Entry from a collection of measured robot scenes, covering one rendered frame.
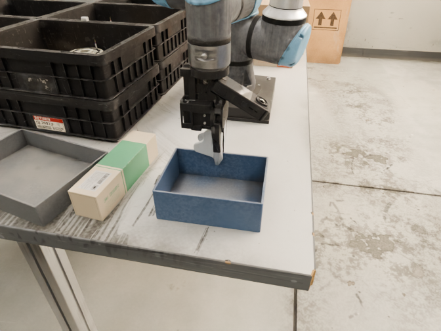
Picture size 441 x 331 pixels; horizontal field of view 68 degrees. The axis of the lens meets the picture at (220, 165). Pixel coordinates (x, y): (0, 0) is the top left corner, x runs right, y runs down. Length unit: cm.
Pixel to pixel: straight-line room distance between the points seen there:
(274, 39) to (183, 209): 52
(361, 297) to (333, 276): 13
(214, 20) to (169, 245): 38
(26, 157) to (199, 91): 48
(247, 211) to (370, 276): 102
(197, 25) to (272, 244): 39
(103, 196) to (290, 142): 49
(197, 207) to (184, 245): 7
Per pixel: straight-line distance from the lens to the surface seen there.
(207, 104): 62
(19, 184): 84
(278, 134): 91
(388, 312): 148
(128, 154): 74
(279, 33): 92
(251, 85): 104
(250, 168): 71
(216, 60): 58
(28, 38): 121
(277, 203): 68
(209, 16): 56
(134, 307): 139
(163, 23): 109
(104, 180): 67
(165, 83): 115
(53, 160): 88
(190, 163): 73
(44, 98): 95
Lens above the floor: 115
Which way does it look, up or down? 35 degrees down
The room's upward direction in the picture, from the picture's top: straight up
